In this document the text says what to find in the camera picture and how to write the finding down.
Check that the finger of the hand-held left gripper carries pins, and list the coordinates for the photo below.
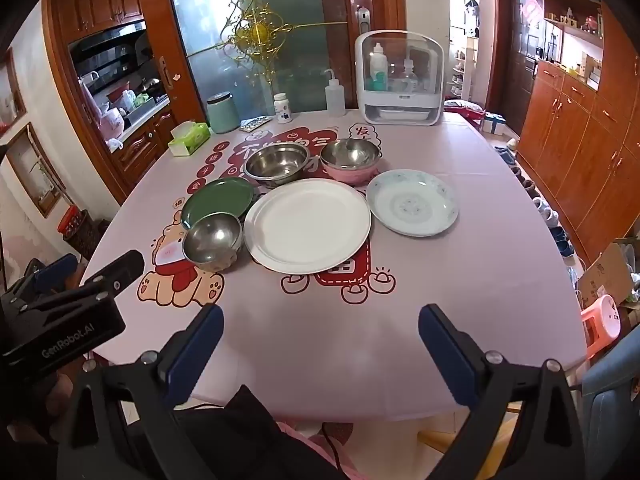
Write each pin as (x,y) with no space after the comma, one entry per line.
(55,272)
(120,270)

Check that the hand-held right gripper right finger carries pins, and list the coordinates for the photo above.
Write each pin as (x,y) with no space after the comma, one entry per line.
(442,345)

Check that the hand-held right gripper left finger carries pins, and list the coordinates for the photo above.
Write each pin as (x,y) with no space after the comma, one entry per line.
(200,345)

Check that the small steel bowl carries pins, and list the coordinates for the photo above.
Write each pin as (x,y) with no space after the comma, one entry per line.
(210,242)

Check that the green plate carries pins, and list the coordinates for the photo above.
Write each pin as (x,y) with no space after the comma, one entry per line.
(215,200)

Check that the pale blue floral plate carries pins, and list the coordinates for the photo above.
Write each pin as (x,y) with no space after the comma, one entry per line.
(412,205)

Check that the large white plate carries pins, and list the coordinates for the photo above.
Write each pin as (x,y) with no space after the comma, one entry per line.
(307,225)

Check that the large steel bowl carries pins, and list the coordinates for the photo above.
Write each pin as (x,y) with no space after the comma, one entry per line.
(277,165)

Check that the pink bowl with steel interior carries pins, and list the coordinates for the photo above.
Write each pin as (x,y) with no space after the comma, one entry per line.
(350,157)

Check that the red crate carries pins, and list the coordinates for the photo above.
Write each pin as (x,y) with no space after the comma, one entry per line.
(77,230)

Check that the black jacket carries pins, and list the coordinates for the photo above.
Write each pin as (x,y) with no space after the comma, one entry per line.
(250,440)

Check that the printed pink tablecloth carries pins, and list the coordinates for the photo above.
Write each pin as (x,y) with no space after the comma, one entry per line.
(310,340)

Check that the green tissue box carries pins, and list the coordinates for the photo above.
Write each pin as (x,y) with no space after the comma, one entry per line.
(190,140)

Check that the pink patterned appliance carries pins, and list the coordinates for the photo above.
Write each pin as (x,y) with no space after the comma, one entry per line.
(112,122)

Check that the pink plastic stool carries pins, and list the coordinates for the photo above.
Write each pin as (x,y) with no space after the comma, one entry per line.
(602,322)

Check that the row of shoes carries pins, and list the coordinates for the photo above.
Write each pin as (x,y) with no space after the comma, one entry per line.
(542,205)

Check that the cardboard box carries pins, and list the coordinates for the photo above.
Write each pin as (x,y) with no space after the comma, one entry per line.
(607,275)

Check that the blue chair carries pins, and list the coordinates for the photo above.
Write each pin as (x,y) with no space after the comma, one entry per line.
(615,410)

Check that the green canister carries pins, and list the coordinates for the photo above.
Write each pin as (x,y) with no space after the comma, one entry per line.
(223,115)

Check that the patterned coaster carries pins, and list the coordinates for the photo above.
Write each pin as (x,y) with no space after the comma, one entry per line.
(255,125)

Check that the white pill bottle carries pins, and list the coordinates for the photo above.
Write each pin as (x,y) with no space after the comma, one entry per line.
(283,110)

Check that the black range hood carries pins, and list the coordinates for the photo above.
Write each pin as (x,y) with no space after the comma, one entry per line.
(107,40)

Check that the wooden storage cabinet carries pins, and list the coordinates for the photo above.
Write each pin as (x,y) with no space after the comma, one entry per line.
(580,150)

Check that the white countertop cabinet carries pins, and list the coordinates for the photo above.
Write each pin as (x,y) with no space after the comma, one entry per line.
(432,80)

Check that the clear pump bottle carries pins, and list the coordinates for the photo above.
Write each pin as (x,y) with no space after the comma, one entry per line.
(407,80)

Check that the clear squeeze bottle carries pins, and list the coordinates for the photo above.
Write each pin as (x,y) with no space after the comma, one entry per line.
(334,97)

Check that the white bottle with green label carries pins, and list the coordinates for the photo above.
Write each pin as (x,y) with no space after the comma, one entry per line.
(378,70)

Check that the dark entry door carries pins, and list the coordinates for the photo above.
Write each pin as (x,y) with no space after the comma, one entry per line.
(522,60)

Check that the wooden wall frame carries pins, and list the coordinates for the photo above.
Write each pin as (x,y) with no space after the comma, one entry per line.
(35,170)
(10,90)

